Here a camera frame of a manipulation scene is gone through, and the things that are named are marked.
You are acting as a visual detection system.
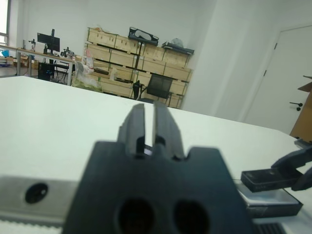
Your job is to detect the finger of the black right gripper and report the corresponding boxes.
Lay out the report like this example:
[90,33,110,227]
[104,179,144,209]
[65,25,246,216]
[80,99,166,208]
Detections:
[271,145,312,171]
[291,165,312,192]

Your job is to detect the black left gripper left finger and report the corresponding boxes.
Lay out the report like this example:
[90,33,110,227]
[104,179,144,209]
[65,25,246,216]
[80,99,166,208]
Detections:
[118,103,146,157]

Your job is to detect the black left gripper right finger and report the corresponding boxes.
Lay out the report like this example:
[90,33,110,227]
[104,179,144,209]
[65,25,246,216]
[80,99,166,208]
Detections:
[153,101,185,160]

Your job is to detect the black box white lining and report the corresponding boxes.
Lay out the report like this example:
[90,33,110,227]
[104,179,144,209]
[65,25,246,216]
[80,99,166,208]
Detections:
[234,179,305,218]

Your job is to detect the light wooden crate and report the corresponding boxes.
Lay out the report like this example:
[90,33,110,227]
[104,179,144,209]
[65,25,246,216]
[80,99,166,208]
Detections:
[162,48,191,67]
[142,57,167,74]
[111,65,135,82]
[170,80,190,95]
[87,27,117,47]
[109,48,137,68]
[114,35,142,55]
[98,78,134,96]
[85,43,112,61]
[165,62,194,82]
[143,45,164,60]

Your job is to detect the black mesh office chair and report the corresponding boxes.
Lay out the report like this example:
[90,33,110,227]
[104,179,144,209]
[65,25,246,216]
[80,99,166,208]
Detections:
[137,73,175,108]

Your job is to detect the olive green plastic bag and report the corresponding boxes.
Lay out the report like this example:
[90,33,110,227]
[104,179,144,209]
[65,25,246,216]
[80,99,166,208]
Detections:
[72,73,103,93]

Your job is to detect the black flat tray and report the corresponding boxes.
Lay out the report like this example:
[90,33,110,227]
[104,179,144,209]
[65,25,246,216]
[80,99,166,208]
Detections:
[161,41,195,56]

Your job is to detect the white crumpled plastic bag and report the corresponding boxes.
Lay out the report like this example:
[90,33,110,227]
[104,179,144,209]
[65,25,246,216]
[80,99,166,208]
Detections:
[74,60,95,75]

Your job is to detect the pink white package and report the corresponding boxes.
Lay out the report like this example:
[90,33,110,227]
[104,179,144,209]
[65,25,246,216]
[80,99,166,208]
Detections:
[84,48,95,66]

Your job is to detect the wooden desk white legs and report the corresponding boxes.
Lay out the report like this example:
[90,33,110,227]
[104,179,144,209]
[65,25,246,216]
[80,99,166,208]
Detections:
[17,47,77,86]

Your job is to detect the black open case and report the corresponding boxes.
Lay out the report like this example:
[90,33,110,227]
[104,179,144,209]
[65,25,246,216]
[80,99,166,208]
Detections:
[128,26,159,46]

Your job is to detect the white door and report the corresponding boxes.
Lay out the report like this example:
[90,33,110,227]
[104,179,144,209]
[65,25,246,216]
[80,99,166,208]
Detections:
[242,23,312,134]

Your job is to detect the small black desktop device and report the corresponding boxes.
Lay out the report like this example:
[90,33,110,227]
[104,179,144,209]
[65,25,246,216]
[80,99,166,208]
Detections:
[60,47,75,58]

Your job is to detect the black computer tower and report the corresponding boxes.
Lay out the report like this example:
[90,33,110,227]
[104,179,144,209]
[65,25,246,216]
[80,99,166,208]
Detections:
[38,62,55,80]

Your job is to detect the black computer monitor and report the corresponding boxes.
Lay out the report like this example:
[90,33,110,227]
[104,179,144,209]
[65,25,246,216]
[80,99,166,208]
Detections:
[37,28,60,55]

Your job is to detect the large glass window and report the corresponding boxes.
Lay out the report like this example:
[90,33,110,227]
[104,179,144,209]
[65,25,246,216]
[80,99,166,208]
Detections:
[0,0,12,46]

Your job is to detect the black door handle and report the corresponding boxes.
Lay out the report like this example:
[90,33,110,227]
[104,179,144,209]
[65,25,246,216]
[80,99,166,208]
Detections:
[289,101,304,112]

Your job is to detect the grey metal table frame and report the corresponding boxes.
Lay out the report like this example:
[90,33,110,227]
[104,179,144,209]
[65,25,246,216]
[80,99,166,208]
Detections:
[0,45,20,77]

